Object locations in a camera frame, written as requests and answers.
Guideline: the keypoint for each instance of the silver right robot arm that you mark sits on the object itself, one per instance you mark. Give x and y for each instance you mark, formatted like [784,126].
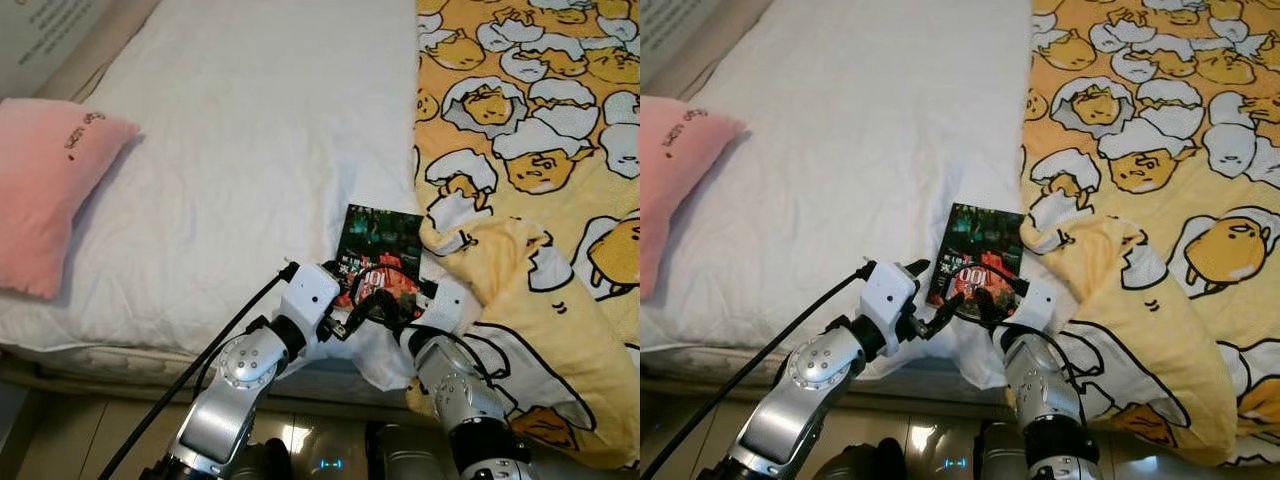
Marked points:
[1040,390]
[455,390]

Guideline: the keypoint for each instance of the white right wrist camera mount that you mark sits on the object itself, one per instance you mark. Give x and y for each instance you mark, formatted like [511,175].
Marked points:
[1040,305]
[445,308]

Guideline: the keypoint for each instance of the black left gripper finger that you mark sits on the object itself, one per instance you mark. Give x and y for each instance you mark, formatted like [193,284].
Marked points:
[362,313]
[945,310]

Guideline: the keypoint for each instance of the dark cover book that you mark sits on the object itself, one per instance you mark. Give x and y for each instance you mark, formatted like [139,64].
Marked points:
[975,235]
[375,235]

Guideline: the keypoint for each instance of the yellow cartoon egg blanket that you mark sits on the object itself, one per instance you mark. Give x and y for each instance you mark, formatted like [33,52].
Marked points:
[1150,330]
[540,300]

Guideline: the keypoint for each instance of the pink pillow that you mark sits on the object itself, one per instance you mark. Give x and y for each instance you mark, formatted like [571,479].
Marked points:
[50,190]
[680,170]

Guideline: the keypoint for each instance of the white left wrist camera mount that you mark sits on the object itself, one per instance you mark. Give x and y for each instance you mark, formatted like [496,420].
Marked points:
[310,295]
[888,290]

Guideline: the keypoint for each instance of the wall sticker with text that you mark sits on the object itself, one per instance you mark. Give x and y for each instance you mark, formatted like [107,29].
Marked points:
[40,25]
[665,20]

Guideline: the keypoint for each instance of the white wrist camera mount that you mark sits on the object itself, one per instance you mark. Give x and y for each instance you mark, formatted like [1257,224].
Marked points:
[1040,305]
[310,295]
[888,290]
[445,308]

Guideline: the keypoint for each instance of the beige padded headboard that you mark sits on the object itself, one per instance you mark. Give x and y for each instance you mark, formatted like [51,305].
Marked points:
[110,45]
[715,50]

